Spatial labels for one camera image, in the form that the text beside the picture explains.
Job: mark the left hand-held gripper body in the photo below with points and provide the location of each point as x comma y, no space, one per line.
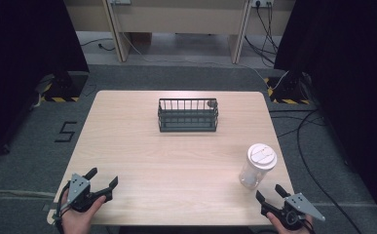
79,190

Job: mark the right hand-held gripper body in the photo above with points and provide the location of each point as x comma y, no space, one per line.
294,209

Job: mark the clear jar with white lid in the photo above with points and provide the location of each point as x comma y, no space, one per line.
257,165

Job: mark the person's right hand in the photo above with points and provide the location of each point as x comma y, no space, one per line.
282,226

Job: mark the person's left hand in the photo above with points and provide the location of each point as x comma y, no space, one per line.
79,221

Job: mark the black stand base striped tape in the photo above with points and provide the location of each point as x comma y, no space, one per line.
64,87
288,91

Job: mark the small grey round object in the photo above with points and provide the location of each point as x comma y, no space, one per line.
212,104

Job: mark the black curtain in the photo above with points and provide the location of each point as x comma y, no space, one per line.
20,58
351,81

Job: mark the beige desk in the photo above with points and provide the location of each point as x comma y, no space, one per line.
176,16

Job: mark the white wall socket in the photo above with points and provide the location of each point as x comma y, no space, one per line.
121,1
262,2

